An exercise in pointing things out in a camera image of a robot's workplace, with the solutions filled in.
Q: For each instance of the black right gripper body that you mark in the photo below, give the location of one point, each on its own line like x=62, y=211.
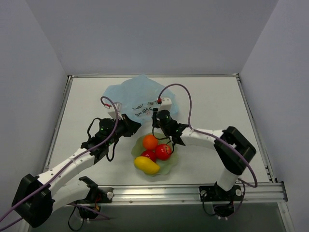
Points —
x=155, y=118

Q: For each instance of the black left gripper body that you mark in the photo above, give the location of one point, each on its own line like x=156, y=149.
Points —
x=129, y=123

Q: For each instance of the orange fake orange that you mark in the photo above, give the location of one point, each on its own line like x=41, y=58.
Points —
x=149, y=142

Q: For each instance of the red fake apple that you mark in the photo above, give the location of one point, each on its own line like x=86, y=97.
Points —
x=163, y=152

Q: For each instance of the light blue plastic bag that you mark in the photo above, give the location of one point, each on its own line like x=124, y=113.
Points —
x=136, y=91

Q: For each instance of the red fake pomegranate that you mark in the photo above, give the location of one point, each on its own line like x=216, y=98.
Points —
x=149, y=154

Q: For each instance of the yellow fake mango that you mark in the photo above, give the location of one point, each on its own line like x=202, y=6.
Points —
x=146, y=165

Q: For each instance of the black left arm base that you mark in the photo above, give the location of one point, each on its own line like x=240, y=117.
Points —
x=92, y=196

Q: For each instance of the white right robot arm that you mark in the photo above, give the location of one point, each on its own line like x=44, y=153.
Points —
x=234, y=150

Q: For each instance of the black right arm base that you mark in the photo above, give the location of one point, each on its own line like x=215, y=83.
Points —
x=224, y=203

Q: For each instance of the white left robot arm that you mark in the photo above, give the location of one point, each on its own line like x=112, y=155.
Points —
x=34, y=199

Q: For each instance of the white printed inner bag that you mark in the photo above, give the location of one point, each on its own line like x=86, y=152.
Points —
x=144, y=111

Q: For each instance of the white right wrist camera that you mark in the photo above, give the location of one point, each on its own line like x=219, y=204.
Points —
x=165, y=103

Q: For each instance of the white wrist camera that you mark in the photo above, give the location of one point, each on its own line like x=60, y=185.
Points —
x=115, y=111
x=165, y=103

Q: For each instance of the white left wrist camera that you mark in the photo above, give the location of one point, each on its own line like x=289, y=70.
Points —
x=115, y=111

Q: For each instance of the aluminium front rail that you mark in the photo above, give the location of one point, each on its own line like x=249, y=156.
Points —
x=190, y=194

